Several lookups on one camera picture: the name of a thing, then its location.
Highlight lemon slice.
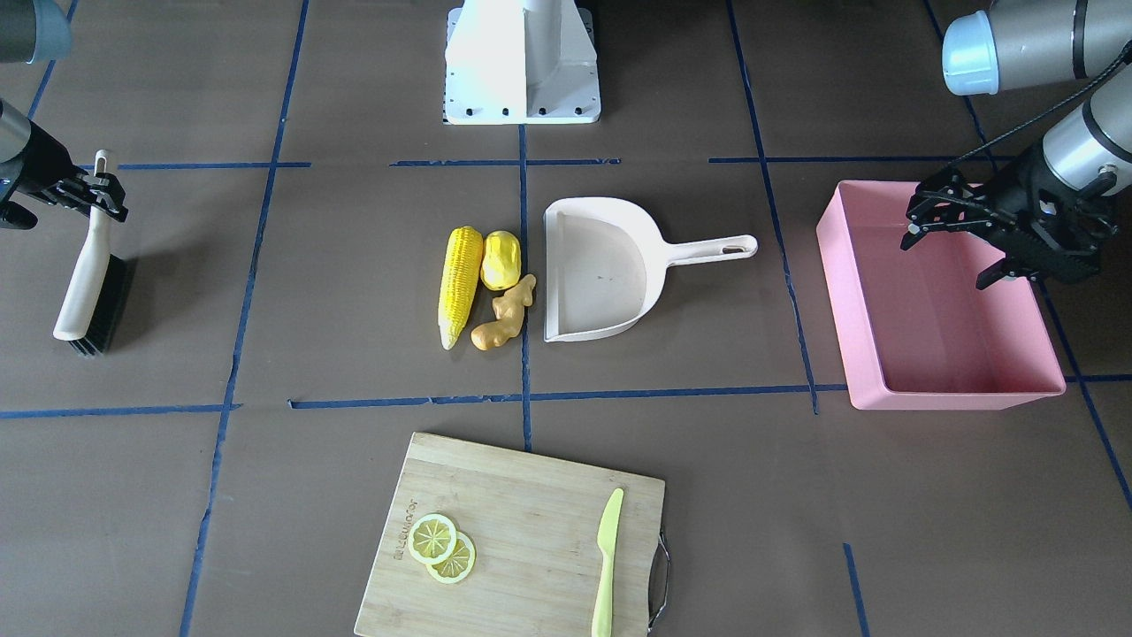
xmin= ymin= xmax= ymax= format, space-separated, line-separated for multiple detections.
xmin=408 ymin=513 xmax=458 ymax=567
xmin=427 ymin=531 xmax=478 ymax=585

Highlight beige hand brush black bristles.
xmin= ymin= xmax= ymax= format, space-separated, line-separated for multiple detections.
xmin=53 ymin=149 xmax=134 ymax=358

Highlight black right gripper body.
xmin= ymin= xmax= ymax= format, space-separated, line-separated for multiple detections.
xmin=1 ymin=119 xmax=82 ymax=230

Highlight tan toy ginger root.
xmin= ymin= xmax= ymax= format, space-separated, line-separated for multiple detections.
xmin=470 ymin=273 xmax=537 ymax=351

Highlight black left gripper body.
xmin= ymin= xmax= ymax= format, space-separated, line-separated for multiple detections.
xmin=975 ymin=146 xmax=1120 ymax=286

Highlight wooden cutting board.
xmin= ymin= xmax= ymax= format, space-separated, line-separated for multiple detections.
xmin=355 ymin=433 xmax=666 ymax=636

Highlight yellow plastic toy knife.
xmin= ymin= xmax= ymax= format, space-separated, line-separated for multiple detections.
xmin=590 ymin=487 xmax=625 ymax=636

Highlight lemon slice lower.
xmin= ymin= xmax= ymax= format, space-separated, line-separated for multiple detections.
xmin=427 ymin=531 xmax=478 ymax=585

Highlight lemon slice upper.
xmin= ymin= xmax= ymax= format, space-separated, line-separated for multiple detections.
xmin=408 ymin=513 xmax=458 ymax=567

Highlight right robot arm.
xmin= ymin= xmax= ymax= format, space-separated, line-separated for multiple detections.
xmin=1 ymin=1 xmax=128 ymax=230

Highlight yellow toy corn cob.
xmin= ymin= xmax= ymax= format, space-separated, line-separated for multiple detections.
xmin=437 ymin=226 xmax=484 ymax=350

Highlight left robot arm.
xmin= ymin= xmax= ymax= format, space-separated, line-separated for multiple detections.
xmin=901 ymin=1 xmax=1131 ymax=289

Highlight pink plastic bin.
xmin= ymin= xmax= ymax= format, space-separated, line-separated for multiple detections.
xmin=816 ymin=180 xmax=1067 ymax=411

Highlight beige plastic dustpan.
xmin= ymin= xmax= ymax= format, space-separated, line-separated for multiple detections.
xmin=543 ymin=196 xmax=758 ymax=343

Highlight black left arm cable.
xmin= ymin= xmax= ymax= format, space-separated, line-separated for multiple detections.
xmin=951 ymin=40 xmax=1132 ymax=169

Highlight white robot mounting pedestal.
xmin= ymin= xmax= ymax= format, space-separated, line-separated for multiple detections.
xmin=441 ymin=1 xmax=602 ymax=126

